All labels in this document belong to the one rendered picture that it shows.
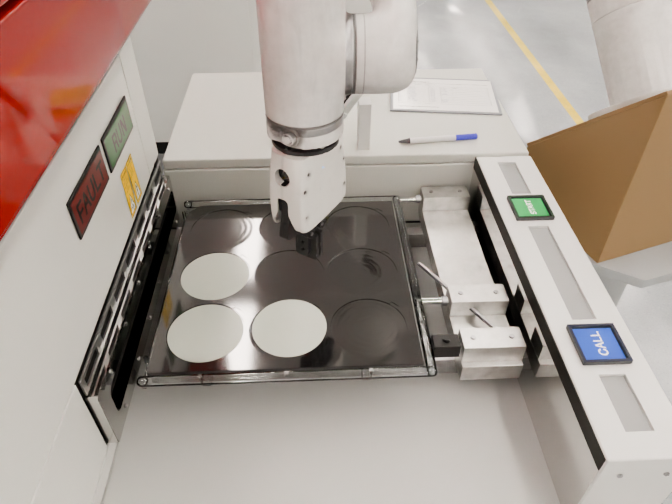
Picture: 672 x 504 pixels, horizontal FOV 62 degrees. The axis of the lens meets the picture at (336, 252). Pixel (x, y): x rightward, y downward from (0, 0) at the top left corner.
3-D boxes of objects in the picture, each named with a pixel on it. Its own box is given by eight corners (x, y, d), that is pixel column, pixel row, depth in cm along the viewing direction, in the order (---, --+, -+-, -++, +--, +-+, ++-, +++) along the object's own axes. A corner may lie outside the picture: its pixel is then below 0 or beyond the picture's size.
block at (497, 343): (461, 362, 73) (464, 347, 71) (455, 341, 75) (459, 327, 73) (522, 360, 73) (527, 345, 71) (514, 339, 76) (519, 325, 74)
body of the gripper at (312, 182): (308, 158, 57) (311, 242, 64) (357, 117, 63) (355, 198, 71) (249, 138, 60) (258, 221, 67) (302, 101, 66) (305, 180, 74)
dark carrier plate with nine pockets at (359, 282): (147, 376, 70) (146, 373, 69) (189, 208, 95) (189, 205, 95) (423, 366, 71) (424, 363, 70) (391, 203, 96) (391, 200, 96)
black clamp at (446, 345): (432, 358, 73) (434, 345, 71) (429, 344, 75) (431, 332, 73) (459, 357, 73) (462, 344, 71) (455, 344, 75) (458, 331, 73)
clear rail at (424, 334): (426, 379, 70) (428, 372, 69) (391, 200, 98) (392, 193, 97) (438, 379, 70) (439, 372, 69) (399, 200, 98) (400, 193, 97)
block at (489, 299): (449, 316, 79) (452, 301, 77) (444, 298, 81) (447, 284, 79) (505, 314, 79) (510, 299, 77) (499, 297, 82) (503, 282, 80)
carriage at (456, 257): (459, 380, 74) (462, 367, 72) (417, 212, 102) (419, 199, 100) (519, 378, 74) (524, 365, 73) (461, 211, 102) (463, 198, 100)
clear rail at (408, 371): (136, 389, 69) (133, 383, 68) (139, 380, 70) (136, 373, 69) (438, 379, 70) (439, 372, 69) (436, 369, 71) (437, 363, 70)
